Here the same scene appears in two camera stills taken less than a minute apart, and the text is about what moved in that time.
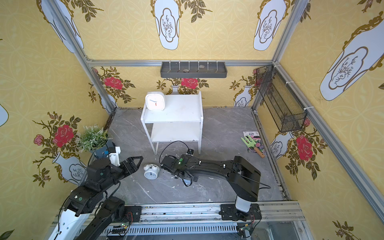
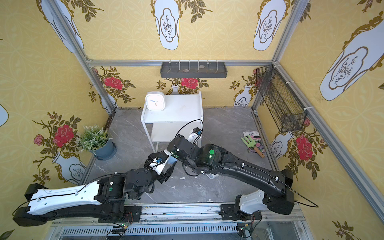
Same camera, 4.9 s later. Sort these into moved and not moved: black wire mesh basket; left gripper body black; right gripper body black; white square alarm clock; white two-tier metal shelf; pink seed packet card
Moved: right gripper body black; left gripper body black
Not moved: white two-tier metal shelf; black wire mesh basket; pink seed packet card; white square alarm clock
